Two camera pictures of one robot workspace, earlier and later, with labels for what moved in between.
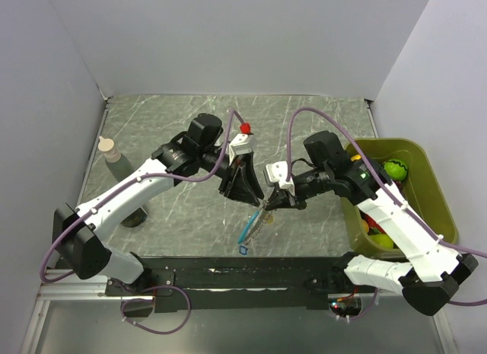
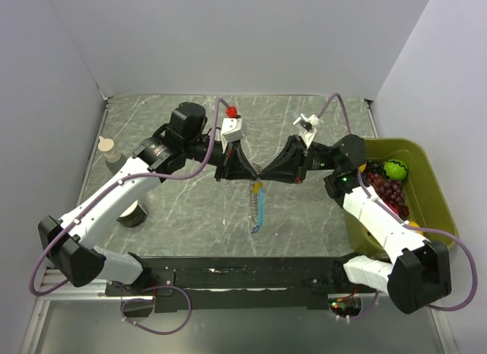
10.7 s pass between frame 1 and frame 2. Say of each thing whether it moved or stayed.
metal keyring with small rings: moved
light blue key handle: moved
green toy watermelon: stayed
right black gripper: moved
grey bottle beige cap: stayed
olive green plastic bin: stayed
